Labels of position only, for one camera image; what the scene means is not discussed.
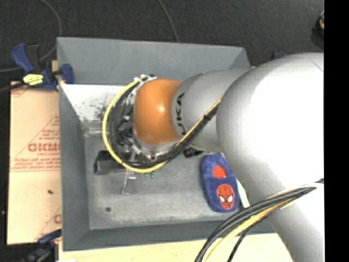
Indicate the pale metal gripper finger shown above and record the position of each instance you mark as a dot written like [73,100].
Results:
[134,175]
[126,184]

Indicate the grey metal bin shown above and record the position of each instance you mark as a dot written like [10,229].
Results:
[169,201]

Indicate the small black object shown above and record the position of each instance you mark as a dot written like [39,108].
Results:
[192,152]

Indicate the blue slipper with red face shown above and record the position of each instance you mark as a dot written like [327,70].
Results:
[218,192]

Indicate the brown cardboard board red print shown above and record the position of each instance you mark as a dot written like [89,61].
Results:
[32,135]

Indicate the white and green stick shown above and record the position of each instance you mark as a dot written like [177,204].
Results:
[242,194]

